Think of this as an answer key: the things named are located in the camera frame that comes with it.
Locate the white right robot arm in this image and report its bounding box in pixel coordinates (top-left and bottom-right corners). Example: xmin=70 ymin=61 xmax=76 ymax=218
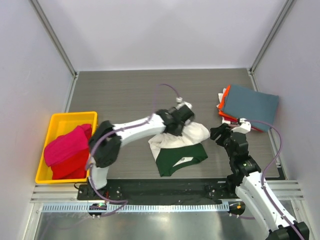
xmin=210 ymin=119 xmax=310 ymax=240

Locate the right aluminium frame post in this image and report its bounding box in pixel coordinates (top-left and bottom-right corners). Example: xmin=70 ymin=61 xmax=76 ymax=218
xmin=248 ymin=0 xmax=297 ymax=75

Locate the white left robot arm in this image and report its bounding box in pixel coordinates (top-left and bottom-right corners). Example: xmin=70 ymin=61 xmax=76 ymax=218
xmin=85 ymin=101 xmax=195 ymax=200

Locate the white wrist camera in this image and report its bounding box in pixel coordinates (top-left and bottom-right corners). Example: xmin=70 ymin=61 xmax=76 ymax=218
xmin=230 ymin=118 xmax=251 ymax=134
xmin=175 ymin=97 xmax=193 ymax=110

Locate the aluminium frame post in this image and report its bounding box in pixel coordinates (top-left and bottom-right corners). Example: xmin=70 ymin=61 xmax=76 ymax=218
xmin=29 ymin=0 xmax=78 ymax=78
xmin=248 ymin=0 xmax=297 ymax=75

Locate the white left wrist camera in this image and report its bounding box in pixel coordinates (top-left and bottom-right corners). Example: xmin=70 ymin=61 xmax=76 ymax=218
xmin=175 ymin=97 xmax=193 ymax=110

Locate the slotted cable duct rail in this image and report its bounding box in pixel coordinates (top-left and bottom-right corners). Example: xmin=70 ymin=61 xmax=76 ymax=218
xmin=41 ymin=202 xmax=230 ymax=213

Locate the magenta t-shirt in bin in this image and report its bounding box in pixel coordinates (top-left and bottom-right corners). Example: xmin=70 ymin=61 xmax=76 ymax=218
xmin=43 ymin=123 xmax=92 ymax=167

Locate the white and green t-shirt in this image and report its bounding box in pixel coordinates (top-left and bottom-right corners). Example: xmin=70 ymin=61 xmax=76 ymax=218
xmin=148 ymin=122 xmax=210 ymax=177

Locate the red t-shirt in bin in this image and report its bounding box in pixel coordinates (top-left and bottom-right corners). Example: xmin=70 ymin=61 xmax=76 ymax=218
xmin=51 ymin=149 xmax=89 ymax=180

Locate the blue-grey folded t-shirt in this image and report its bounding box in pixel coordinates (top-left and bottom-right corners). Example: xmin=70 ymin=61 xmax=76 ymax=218
xmin=223 ymin=84 xmax=279 ymax=132

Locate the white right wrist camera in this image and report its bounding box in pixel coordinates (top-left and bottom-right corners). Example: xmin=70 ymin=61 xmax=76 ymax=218
xmin=230 ymin=118 xmax=251 ymax=134

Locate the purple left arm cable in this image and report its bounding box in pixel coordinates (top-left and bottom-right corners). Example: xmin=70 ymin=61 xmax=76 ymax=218
xmin=85 ymin=83 xmax=183 ymax=218

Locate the white printed folded t-shirt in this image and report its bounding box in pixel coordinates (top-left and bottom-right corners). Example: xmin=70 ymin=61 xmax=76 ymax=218
xmin=216 ymin=88 xmax=227 ymax=110

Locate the orange folded t-shirt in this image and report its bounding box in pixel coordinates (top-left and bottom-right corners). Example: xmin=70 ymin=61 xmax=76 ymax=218
xmin=218 ymin=85 xmax=236 ymax=118

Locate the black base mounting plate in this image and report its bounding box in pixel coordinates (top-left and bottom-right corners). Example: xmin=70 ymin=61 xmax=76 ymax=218
xmin=77 ymin=178 xmax=237 ymax=205

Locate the left aluminium frame post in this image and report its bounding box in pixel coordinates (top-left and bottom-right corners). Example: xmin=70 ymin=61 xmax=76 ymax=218
xmin=29 ymin=0 xmax=78 ymax=78

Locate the yellow plastic bin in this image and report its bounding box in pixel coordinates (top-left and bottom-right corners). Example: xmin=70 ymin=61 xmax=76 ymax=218
xmin=35 ymin=111 xmax=98 ymax=184

